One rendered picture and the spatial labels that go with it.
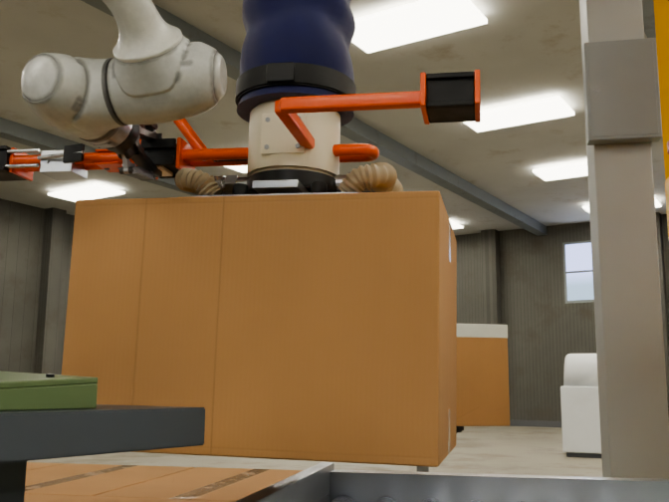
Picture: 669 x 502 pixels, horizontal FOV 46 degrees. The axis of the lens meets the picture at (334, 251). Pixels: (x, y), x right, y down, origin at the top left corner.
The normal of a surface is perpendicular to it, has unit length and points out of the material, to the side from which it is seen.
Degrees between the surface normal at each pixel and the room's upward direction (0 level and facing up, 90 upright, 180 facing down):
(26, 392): 90
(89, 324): 90
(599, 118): 90
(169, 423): 90
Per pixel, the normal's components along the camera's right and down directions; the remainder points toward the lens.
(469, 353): 0.22, -0.16
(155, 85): -0.05, 0.52
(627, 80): -0.19, -0.17
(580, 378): -0.44, -0.33
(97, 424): 0.84, -0.08
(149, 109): -0.04, 0.78
